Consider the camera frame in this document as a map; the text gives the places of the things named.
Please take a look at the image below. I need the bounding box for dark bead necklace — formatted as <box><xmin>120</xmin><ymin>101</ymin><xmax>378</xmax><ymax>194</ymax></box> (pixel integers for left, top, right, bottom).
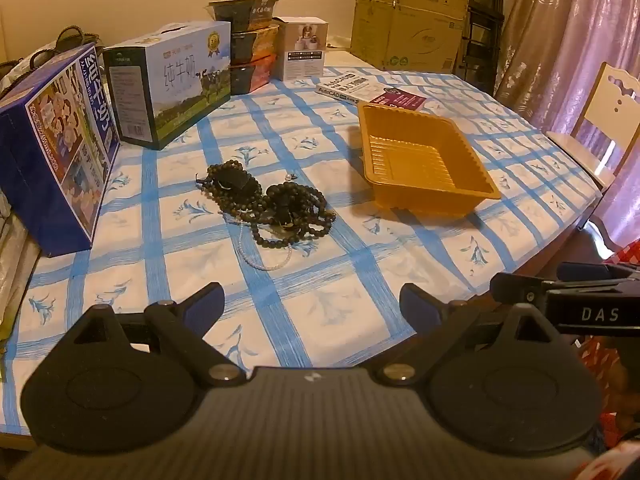
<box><xmin>196</xmin><ymin>160</ymin><xmax>264</xmax><ymax>212</ymax></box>
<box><xmin>249</xmin><ymin>183</ymin><xmax>337</xmax><ymax>249</ymax></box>

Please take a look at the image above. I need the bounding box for red food bowl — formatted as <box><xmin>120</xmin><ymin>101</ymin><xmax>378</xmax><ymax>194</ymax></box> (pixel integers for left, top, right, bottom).
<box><xmin>231</xmin><ymin>55</ymin><xmax>277</xmax><ymax>96</ymax></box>

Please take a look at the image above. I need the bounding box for pink patterned curtain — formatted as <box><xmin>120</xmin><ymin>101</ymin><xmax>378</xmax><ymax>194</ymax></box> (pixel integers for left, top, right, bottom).
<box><xmin>492</xmin><ymin>0</ymin><xmax>640</xmax><ymax>246</ymax></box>

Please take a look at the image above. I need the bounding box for white purple book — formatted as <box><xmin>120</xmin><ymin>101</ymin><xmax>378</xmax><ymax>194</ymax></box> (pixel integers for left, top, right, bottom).
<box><xmin>315</xmin><ymin>71</ymin><xmax>427</xmax><ymax>111</ymax></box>

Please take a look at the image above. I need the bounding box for white pearl bracelet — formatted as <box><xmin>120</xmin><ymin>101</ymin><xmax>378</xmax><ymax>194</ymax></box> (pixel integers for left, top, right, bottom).
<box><xmin>220</xmin><ymin>209</ymin><xmax>294</xmax><ymax>272</ymax></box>

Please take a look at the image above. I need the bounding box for blue milk carton box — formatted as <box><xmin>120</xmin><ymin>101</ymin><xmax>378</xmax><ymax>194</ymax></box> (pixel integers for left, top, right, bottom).
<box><xmin>0</xmin><ymin>42</ymin><xmax>121</xmax><ymax>258</ymax></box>

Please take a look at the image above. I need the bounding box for orange food bowl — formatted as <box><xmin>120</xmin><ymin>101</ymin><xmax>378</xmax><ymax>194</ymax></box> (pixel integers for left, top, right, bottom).
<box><xmin>231</xmin><ymin>22</ymin><xmax>279</xmax><ymax>65</ymax></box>

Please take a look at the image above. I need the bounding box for white wooden chair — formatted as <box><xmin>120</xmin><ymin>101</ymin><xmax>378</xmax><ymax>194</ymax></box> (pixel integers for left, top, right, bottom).
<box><xmin>545</xmin><ymin>61</ymin><xmax>640</xmax><ymax>193</ymax></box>

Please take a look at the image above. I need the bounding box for bag with brown rope handles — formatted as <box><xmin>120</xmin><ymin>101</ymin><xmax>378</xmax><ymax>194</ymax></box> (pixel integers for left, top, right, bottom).
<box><xmin>30</xmin><ymin>25</ymin><xmax>104</xmax><ymax>68</ymax></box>

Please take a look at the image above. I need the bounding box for white green milk carton box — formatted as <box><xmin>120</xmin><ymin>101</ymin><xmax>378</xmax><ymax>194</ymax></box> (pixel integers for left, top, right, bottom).
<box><xmin>102</xmin><ymin>21</ymin><xmax>232</xmax><ymax>151</ymax></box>

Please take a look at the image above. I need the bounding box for large cardboard box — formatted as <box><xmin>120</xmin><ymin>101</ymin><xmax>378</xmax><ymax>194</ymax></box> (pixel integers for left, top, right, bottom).
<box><xmin>351</xmin><ymin>0</ymin><xmax>465</xmax><ymax>72</ymax></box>

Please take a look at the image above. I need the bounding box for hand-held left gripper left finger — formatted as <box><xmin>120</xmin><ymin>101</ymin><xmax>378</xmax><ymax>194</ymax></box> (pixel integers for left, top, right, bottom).
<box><xmin>62</xmin><ymin>282</ymin><xmax>247</xmax><ymax>387</ymax></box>

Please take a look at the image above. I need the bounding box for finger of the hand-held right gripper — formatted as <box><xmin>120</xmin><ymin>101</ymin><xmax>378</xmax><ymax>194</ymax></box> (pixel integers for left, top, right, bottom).
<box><xmin>490</xmin><ymin>272</ymin><xmax>556</xmax><ymax>306</ymax></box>
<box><xmin>556</xmin><ymin>261</ymin><xmax>640</xmax><ymax>282</ymax></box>

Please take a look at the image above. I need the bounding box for black folding cart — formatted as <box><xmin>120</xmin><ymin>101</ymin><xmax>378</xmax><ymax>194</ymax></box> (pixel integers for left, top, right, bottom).
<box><xmin>452</xmin><ymin>0</ymin><xmax>506</xmax><ymax>93</ymax></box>

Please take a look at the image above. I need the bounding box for yellow plastic tray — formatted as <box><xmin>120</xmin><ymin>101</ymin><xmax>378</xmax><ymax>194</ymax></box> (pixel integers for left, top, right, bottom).
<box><xmin>357</xmin><ymin>101</ymin><xmax>502</xmax><ymax>218</ymax></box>

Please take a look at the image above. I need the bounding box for black food bowl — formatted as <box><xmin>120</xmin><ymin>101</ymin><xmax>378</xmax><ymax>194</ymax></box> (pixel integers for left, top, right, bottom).
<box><xmin>204</xmin><ymin>0</ymin><xmax>279</xmax><ymax>31</ymax></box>

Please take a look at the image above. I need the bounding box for red patterned clothing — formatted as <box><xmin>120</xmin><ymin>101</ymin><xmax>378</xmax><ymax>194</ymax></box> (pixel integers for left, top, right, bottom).
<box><xmin>575</xmin><ymin>240</ymin><xmax>640</xmax><ymax>480</ymax></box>

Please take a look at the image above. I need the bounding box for small white product box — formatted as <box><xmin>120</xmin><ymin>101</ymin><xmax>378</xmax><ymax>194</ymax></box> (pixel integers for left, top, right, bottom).
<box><xmin>272</xmin><ymin>16</ymin><xmax>329</xmax><ymax>82</ymax></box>

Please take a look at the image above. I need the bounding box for blue checkered tablecloth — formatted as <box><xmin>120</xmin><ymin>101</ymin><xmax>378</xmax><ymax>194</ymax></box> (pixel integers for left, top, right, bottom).
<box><xmin>0</xmin><ymin>65</ymin><xmax>604</xmax><ymax>436</ymax></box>

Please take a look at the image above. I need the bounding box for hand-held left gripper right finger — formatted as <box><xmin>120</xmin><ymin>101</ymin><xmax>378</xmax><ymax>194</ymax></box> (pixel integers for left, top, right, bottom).
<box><xmin>369</xmin><ymin>282</ymin><xmax>566</xmax><ymax>387</ymax></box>

